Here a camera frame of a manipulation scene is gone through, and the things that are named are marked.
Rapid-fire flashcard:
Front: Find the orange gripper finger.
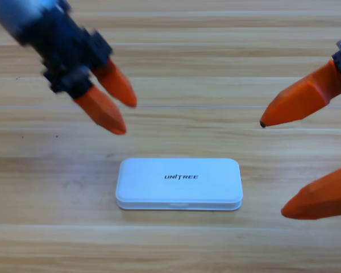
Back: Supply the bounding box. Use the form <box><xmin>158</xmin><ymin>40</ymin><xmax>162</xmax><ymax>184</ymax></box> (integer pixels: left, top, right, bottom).
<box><xmin>259</xmin><ymin>51</ymin><xmax>341</xmax><ymax>128</ymax></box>
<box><xmin>73</xmin><ymin>84</ymin><xmax>127</xmax><ymax>135</ymax></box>
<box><xmin>92</xmin><ymin>58</ymin><xmax>138</xmax><ymax>109</ymax></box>
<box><xmin>281</xmin><ymin>166</ymin><xmax>341</xmax><ymax>221</ymax></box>

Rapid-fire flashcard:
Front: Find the white Unitree pencil case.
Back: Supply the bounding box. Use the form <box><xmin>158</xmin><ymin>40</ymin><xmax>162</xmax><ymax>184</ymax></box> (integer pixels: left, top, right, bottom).
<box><xmin>115</xmin><ymin>158</ymin><xmax>244</xmax><ymax>212</ymax></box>

